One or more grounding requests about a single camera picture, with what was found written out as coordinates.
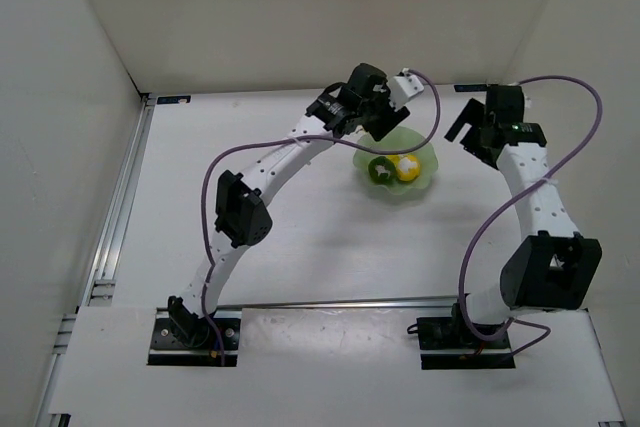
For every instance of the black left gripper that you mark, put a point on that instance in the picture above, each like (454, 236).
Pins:
(386, 123)

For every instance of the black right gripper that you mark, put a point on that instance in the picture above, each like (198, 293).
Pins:
(473, 128)

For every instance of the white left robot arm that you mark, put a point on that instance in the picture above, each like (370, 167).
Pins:
(234, 206)

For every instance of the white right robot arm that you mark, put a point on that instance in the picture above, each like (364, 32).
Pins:
(554, 265)

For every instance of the green translucent fruit bowl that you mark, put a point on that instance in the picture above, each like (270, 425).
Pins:
(399, 138)

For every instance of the yellow fake lemon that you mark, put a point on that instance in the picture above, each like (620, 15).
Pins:
(407, 166)

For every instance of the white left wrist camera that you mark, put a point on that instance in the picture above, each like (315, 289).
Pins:
(404, 87)

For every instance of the aluminium rail front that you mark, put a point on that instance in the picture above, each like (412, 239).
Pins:
(384, 303)

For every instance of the aluminium rail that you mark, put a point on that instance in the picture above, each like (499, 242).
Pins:
(101, 280)
(384, 303)

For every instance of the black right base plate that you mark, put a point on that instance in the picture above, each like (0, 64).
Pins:
(446, 344)

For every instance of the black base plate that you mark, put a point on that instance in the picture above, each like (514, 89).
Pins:
(170, 346)
(446, 344)

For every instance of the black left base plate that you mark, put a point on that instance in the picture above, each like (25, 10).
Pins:
(170, 346)

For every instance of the aluminium rail left side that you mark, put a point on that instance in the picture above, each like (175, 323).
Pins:
(101, 280)

